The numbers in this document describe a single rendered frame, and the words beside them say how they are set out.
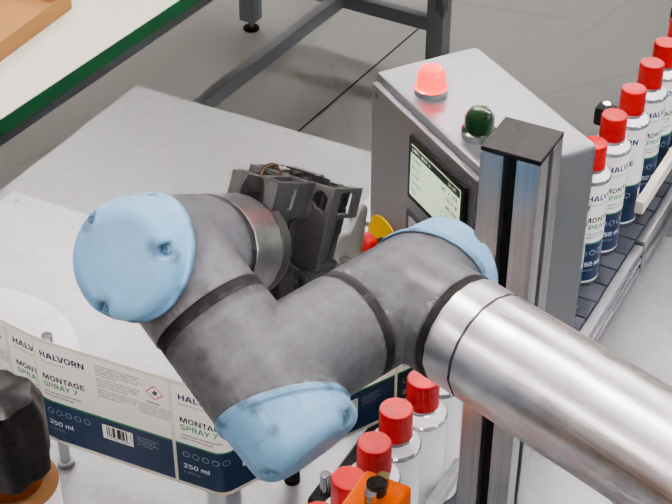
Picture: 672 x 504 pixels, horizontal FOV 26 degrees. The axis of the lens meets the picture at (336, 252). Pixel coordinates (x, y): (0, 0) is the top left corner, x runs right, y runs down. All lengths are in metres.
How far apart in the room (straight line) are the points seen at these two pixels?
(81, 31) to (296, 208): 1.71
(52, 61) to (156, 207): 1.76
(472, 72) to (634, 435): 0.42
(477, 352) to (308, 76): 3.29
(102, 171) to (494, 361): 1.42
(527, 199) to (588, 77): 3.18
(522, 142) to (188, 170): 1.25
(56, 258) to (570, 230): 1.01
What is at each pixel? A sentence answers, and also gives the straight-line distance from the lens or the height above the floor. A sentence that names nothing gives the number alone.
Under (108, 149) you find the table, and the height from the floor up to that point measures 0.83.
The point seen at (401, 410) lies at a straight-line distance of 1.41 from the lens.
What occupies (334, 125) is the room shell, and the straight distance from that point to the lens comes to 3.92.
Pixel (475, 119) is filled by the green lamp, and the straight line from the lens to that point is 1.06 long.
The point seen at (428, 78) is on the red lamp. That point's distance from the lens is 1.11.
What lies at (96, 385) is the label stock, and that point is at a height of 1.02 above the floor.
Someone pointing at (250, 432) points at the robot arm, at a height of 1.45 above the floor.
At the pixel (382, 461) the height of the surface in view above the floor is 1.07.
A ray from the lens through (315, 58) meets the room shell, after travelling 4.24.
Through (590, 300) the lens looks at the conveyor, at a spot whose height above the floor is 0.88.
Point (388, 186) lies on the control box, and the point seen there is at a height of 1.39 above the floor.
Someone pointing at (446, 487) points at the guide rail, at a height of 0.96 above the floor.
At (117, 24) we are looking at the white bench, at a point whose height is 0.80.
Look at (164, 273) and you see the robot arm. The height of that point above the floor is 1.53.
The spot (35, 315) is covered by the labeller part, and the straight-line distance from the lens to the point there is 1.87.
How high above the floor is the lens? 2.04
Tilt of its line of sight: 36 degrees down
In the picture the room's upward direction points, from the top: straight up
